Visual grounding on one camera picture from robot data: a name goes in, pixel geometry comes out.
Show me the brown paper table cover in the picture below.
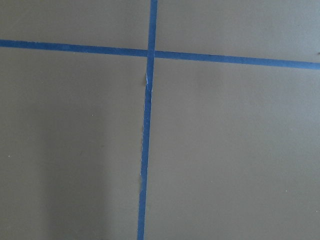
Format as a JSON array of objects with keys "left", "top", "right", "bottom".
[{"left": 0, "top": 0, "right": 320, "bottom": 240}]

